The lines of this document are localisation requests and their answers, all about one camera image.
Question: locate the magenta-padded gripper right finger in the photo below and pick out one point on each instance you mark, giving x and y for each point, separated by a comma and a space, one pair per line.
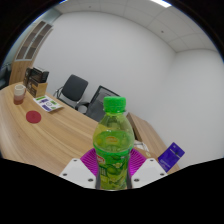
150, 171

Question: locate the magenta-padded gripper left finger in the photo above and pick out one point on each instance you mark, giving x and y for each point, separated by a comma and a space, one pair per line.
76, 173

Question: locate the green drink bottle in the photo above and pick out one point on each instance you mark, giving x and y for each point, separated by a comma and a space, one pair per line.
112, 146

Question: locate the purple standing package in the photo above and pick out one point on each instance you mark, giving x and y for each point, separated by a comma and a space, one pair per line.
170, 157

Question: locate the wooden side desk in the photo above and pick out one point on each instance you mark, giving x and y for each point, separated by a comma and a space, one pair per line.
146, 131

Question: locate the grey mesh office chair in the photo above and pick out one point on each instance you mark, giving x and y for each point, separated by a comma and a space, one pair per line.
100, 106

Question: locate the flat round red coaster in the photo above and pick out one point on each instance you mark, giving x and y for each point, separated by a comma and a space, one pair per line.
33, 117

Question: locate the white printed leaflet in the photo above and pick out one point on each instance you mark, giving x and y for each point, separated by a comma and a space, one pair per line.
47, 103

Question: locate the black office chair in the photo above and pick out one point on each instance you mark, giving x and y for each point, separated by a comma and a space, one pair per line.
75, 87

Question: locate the dark brown carton box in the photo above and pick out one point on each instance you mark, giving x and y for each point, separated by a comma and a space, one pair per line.
36, 90
26, 78

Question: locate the white and pink cup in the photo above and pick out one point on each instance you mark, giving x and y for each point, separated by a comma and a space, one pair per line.
19, 95

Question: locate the black glossy box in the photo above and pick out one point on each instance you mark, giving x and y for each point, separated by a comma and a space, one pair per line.
40, 75

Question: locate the black armchair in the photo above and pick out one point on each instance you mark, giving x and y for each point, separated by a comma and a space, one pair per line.
3, 75

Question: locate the wooden shelf cabinet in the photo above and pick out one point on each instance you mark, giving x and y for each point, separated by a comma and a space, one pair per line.
31, 43

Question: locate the ceiling light panel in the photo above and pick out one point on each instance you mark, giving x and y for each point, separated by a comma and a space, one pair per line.
161, 3

